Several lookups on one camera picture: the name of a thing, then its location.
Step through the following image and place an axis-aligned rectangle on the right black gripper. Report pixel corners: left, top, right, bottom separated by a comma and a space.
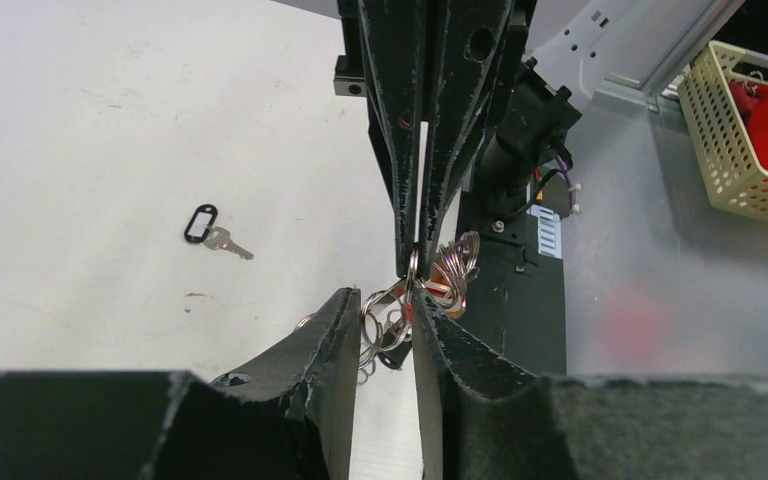
334, 1, 536, 276

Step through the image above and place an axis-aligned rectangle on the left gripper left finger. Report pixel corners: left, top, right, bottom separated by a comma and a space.
0, 288, 360, 479

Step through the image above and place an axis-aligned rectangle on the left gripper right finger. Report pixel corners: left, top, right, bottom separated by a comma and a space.
412, 291, 768, 479

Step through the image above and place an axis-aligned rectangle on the metal disc with keyrings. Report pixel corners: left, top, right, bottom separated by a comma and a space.
358, 231, 480, 385

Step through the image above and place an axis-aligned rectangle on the black tag key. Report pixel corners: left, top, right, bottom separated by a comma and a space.
183, 204, 254, 260

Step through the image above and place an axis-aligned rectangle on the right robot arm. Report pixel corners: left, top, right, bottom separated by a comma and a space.
334, 1, 736, 280

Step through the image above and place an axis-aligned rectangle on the red key tag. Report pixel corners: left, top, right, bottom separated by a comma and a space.
423, 280, 466, 320

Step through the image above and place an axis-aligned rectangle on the cream perforated basket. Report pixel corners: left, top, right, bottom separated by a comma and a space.
678, 40, 768, 223

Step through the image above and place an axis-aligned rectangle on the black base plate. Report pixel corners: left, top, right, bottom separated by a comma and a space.
457, 193, 567, 375

